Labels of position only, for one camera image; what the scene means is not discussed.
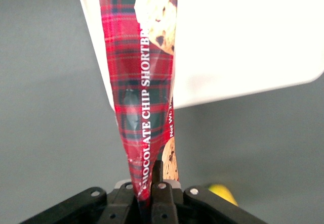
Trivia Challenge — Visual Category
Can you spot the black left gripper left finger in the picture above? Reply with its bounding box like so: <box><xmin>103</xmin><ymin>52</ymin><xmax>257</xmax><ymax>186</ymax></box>
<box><xmin>20</xmin><ymin>182</ymin><xmax>141</xmax><ymax>224</ymax></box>

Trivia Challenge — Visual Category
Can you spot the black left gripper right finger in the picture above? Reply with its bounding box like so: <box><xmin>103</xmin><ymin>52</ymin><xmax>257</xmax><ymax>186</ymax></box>
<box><xmin>151</xmin><ymin>160</ymin><xmax>266</xmax><ymax>224</ymax></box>

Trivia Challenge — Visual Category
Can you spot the red tartan cookie box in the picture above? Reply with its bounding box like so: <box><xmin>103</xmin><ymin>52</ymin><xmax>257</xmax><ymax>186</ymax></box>
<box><xmin>98</xmin><ymin>0</ymin><xmax>180</xmax><ymax>209</ymax></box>

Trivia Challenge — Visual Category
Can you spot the white rectangular tray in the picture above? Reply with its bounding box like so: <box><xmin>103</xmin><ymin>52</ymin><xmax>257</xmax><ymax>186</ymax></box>
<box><xmin>74</xmin><ymin>0</ymin><xmax>324</xmax><ymax>110</ymax></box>

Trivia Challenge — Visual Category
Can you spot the yellow toy lemon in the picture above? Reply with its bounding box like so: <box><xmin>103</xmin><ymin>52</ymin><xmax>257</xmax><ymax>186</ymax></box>
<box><xmin>208</xmin><ymin>183</ymin><xmax>239</xmax><ymax>207</ymax></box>

